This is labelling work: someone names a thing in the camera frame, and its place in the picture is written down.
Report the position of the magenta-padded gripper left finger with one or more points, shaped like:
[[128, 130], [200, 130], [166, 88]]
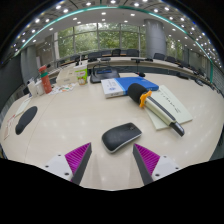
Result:
[[60, 165]]

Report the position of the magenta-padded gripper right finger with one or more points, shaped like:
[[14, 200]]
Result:
[[165, 165]]

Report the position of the black computer mouse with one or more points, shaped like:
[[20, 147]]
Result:
[[120, 136]]

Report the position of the black mouse pad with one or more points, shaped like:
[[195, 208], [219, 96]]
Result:
[[26, 119]]

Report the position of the cream paper booklet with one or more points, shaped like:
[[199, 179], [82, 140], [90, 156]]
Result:
[[176, 106]]

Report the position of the cream sheet with red heading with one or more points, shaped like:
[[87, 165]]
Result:
[[23, 107]]

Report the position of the colourful sticker sheet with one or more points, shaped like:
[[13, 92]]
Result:
[[63, 88]]

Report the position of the red bottle with green band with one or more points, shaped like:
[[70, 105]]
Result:
[[45, 81]]

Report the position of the blue and white book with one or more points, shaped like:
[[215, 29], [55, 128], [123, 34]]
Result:
[[133, 85]]

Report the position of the white cardboard box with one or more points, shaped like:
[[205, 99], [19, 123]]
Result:
[[66, 77]]

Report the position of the green printed paper cup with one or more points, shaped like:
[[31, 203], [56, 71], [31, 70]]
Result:
[[81, 76]]

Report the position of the long curved conference desk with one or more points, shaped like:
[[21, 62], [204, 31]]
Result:
[[123, 61]]

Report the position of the black office chairs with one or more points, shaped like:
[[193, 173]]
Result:
[[132, 52]]

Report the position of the ceiling lights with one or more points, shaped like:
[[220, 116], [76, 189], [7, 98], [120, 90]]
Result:
[[103, 13]]

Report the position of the glass window wall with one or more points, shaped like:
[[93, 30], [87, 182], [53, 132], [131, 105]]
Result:
[[108, 38]]

